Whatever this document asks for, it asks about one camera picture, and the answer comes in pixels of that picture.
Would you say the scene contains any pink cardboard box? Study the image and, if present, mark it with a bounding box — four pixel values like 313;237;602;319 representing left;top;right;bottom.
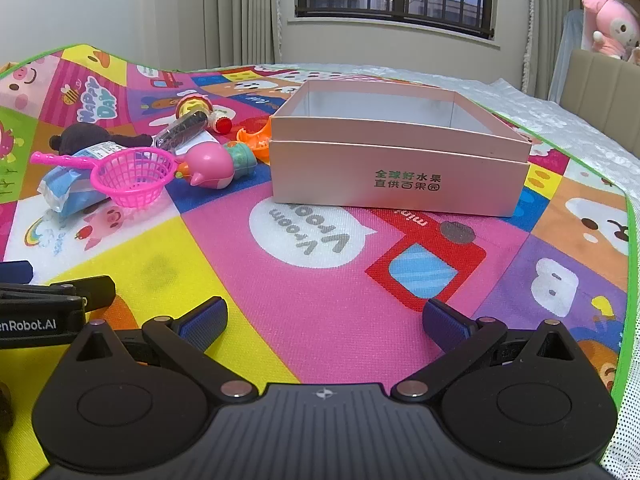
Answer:
269;79;532;218

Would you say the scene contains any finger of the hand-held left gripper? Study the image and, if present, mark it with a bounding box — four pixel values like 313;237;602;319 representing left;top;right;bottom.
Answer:
0;260;34;284
0;275;117;311

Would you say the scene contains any orange plastic toy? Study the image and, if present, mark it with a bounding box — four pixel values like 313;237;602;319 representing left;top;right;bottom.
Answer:
236;116;273;153

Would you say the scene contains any black plush toy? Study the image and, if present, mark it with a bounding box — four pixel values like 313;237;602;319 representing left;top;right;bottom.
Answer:
49;122;156;157

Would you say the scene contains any pale blue cloth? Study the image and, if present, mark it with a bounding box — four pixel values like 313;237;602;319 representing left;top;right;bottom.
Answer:
547;10;585;105

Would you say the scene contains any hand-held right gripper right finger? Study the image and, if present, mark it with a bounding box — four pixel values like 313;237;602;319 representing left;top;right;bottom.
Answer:
390;298;581;402

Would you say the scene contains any pink plush doll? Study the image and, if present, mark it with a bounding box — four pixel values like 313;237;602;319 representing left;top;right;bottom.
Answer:
582;0;640;63

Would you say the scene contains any colourful cartoon play mat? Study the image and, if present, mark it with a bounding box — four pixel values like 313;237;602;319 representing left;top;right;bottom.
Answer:
0;45;632;480

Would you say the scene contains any black framed window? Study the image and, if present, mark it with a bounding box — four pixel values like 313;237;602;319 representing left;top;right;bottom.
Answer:
295;0;501;42

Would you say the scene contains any white sheer curtain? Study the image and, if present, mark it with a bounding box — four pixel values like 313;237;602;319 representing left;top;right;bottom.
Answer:
520;0;566;98

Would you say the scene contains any pink toy strainer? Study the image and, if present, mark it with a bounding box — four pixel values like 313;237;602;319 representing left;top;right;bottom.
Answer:
30;146;178;209

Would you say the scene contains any pink pig toy figure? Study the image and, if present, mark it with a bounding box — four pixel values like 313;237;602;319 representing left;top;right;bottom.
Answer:
175;142;237;191

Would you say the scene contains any grey curtain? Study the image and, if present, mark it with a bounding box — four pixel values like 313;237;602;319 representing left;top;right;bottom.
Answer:
142;0;301;73

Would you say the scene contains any black patterned clear packet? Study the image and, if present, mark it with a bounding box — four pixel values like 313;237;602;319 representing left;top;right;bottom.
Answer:
152;109;221;154

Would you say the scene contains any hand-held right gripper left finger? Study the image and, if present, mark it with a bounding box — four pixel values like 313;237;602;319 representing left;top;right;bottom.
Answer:
65;296;253;403

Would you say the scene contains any blue tissue pack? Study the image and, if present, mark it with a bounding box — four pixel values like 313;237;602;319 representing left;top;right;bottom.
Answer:
40;141;132;218

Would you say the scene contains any teal toy figure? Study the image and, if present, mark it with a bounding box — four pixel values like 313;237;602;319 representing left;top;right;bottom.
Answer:
222;141;258;181

